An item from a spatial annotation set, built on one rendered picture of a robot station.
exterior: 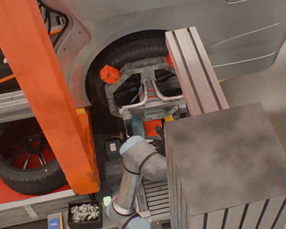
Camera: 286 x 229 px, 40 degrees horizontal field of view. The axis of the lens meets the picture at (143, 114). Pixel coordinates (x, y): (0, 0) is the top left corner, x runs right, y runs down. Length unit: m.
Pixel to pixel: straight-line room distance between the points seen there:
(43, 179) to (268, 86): 2.15
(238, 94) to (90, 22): 1.88
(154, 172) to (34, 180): 1.34
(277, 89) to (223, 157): 2.88
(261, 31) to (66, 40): 1.17
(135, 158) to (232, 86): 2.22
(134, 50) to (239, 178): 1.59
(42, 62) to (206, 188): 0.98
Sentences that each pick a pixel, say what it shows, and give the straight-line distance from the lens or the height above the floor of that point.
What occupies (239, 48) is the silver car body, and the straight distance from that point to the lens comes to 2.59.
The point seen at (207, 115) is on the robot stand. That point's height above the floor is 2.03.
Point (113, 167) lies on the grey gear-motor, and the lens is 2.80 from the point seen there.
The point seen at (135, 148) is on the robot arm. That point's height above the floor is 1.43.
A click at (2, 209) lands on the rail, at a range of 2.89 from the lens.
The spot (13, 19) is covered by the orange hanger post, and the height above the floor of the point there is 1.94.
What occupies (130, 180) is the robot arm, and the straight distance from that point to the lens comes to 1.76.
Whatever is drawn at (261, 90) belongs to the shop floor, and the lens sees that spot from 3.73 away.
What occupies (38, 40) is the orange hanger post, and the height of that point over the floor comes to 1.82.
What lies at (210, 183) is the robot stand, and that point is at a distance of 0.89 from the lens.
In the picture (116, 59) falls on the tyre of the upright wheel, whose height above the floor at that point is 1.13.
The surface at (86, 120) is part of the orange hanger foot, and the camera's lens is 2.71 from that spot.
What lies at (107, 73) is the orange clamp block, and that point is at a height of 1.13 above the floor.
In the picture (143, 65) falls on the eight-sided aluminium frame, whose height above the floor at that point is 1.12.
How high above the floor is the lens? 2.82
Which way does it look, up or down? 53 degrees down
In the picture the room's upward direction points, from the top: 8 degrees counter-clockwise
